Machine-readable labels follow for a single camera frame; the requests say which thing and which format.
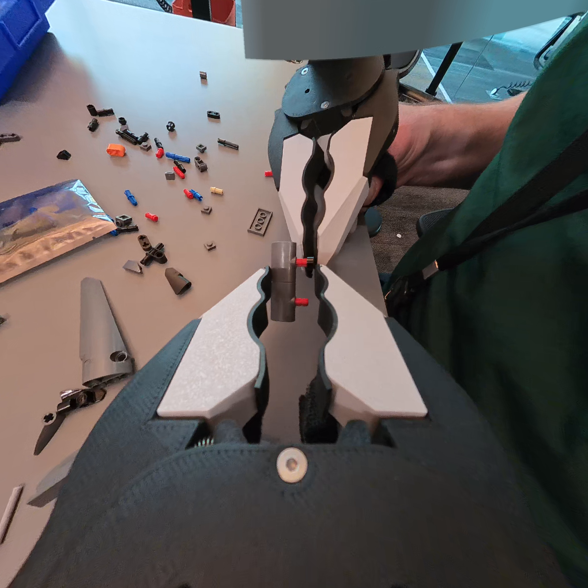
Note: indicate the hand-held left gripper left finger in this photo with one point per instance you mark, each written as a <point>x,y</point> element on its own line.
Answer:
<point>211,372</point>

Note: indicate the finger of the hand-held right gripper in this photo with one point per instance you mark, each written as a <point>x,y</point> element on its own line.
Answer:
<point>291,183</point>
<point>349,183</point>

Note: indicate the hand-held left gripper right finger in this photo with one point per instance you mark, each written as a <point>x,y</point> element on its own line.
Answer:
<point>376,372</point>

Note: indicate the grey beam with red pins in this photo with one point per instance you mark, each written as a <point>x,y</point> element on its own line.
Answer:
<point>282,285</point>

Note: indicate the black oval link piece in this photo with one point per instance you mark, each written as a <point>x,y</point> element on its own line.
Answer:
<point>144,241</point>

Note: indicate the person's right hand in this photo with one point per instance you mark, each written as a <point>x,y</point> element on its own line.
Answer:
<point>427,147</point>

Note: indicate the black round floor base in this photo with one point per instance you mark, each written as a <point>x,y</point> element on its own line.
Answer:
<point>373,221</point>

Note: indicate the grey plate with three holes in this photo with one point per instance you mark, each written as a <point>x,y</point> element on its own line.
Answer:
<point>260,222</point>

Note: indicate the dark chair armrest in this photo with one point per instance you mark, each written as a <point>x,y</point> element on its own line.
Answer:
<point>434,221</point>

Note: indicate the dark grey cone piece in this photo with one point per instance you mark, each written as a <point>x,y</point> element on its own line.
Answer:
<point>177,281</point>

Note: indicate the black stand leg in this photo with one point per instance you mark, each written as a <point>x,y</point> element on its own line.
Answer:
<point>443,69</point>

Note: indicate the long grey wing panel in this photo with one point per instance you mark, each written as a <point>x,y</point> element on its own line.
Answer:
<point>99,335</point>

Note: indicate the black cross connector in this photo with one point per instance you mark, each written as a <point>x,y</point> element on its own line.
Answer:
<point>154,255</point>

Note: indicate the small grey slope tile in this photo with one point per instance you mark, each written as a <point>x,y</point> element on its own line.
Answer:
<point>132,267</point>

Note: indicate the orange plastic container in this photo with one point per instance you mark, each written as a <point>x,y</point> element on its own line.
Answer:
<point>220,9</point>

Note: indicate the dark curved connector piece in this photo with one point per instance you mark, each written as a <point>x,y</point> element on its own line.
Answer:
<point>73,399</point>

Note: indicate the cluster of small assorted pieces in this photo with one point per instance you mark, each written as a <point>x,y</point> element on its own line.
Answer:
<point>133,136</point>

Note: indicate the black connector pin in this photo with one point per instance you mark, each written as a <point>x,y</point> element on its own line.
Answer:
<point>127,228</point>

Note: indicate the dark grey hole brick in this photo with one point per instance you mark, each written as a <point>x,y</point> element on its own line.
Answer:
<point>123,220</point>

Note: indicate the small orange brick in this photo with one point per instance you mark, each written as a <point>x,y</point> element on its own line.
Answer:
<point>116,150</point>

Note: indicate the silver foil bag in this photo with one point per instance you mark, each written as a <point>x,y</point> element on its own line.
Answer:
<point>41,229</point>

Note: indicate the pale grey axle pin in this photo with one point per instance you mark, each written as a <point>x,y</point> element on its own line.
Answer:
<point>10,514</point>

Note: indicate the dark angled connector piece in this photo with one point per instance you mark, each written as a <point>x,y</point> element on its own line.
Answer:
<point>9,137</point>

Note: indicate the blue storage bin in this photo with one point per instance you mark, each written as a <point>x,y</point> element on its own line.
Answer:
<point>18,36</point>

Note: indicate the black vertical post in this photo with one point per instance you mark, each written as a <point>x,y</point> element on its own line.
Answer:
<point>200,8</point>

